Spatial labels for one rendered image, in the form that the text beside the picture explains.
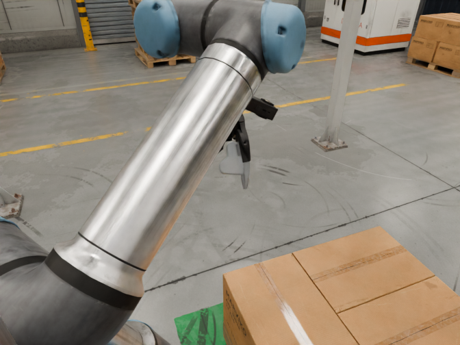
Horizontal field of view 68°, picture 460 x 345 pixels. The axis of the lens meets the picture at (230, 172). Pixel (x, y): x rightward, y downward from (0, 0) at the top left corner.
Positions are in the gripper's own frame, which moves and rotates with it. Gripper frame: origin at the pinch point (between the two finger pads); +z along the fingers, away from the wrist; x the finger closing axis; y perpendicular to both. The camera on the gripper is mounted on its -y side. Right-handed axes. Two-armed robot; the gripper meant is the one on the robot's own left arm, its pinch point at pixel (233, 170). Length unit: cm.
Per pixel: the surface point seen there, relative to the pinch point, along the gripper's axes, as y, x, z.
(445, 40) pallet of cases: -604, -389, 95
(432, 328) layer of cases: -90, 10, 98
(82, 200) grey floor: 49, -226, 152
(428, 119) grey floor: -397, -230, 152
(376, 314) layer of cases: -73, -4, 98
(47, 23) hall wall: 71, -894, 97
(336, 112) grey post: -227, -223, 111
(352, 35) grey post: -230, -223, 29
